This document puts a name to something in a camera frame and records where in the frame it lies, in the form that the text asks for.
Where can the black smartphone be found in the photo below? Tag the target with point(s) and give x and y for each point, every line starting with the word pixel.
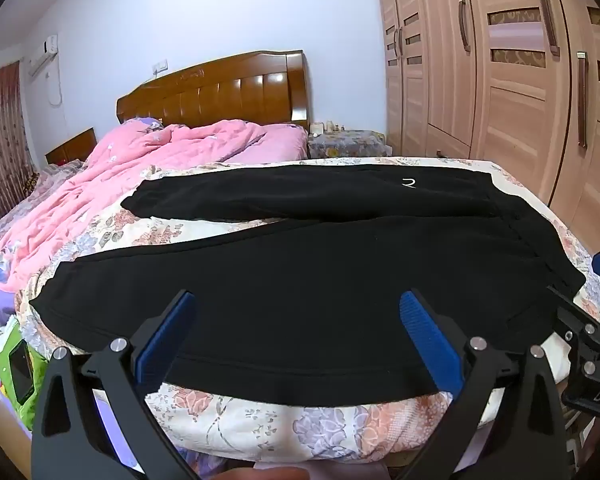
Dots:
pixel 20 371

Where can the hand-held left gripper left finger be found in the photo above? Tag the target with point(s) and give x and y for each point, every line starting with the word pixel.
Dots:
pixel 165 332

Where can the nightstand with floral cover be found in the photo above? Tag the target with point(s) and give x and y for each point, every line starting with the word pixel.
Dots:
pixel 347 144

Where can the white air conditioner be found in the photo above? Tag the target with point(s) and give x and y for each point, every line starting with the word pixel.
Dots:
pixel 44 56

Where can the wooden bed headboard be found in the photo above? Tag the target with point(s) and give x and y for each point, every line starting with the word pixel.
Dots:
pixel 220 92

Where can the pink quilt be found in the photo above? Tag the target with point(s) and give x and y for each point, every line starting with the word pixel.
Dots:
pixel 145 170

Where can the patterned red curtain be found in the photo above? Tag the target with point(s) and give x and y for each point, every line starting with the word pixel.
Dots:
pixel 2 140

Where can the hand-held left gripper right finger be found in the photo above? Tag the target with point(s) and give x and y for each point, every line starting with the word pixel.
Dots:
pixel 425 332

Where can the light wooden wardrobe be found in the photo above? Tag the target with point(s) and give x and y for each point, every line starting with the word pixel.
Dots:
pixel 505 85

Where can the white wall socket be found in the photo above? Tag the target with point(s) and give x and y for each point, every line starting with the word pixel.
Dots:
pixel 160 66

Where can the small wooden headboard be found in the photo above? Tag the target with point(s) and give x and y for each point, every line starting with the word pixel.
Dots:
pixel 72 147

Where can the black pants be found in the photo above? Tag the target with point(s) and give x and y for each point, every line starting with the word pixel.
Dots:
pixel 300 280

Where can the floral cream blanket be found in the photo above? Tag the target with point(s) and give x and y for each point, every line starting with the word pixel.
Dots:
pixel 260 427

